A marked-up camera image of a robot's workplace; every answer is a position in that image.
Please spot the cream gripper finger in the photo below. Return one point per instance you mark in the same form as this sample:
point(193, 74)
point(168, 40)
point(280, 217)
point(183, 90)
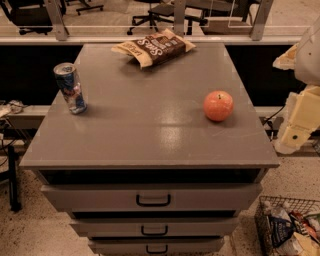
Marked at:
point(287, 60)
point(301, 119)

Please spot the red apple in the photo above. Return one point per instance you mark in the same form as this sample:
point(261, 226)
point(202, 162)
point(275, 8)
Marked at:
point(218, 106)

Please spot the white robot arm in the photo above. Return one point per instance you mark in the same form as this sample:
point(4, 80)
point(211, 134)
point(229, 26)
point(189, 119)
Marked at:
point(307, 66)

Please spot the red snack bag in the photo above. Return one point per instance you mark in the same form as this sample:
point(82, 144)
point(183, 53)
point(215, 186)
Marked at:
point(302, 226)

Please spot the dark blue snack bag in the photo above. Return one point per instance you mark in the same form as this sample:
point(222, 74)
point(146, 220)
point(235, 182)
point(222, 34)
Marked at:
point(281, 230)

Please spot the brown chip bag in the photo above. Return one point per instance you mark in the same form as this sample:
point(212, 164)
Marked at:
point(155, 48)

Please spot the top grey drawer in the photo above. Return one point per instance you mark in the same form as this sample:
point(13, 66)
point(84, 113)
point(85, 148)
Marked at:
point(151, 197)

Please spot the grey drawer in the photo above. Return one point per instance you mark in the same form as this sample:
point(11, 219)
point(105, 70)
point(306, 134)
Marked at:
point(154, 227)
point(156, 247)
point(151, 197)

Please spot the black office chair centre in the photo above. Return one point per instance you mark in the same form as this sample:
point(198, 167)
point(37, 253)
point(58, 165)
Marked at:
point(173, 12)

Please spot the black office chair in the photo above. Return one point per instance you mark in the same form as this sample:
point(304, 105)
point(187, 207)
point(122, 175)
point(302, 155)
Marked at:
point(28, 15)
point(173, 12)

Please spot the grey drawer cabinet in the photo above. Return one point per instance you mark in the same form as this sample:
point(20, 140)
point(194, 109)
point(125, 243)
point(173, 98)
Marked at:
point(148, 126)

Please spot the middle grey drawer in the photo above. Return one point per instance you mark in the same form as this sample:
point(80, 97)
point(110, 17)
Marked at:
point(154, 227)

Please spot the bottom grey drawer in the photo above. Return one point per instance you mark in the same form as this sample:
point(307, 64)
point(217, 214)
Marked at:
point(156, 247)

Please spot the blue energy drink can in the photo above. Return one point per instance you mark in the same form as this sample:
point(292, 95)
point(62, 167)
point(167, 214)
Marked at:
point(68, 81)

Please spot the black office chair left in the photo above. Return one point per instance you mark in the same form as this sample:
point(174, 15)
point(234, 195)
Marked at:
point(28, 15)

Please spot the black stand leg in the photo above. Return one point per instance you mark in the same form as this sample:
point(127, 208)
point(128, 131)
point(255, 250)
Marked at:
point(13, 189)

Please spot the wire basket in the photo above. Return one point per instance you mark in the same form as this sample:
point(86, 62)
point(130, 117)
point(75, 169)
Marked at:
point(280, 207)

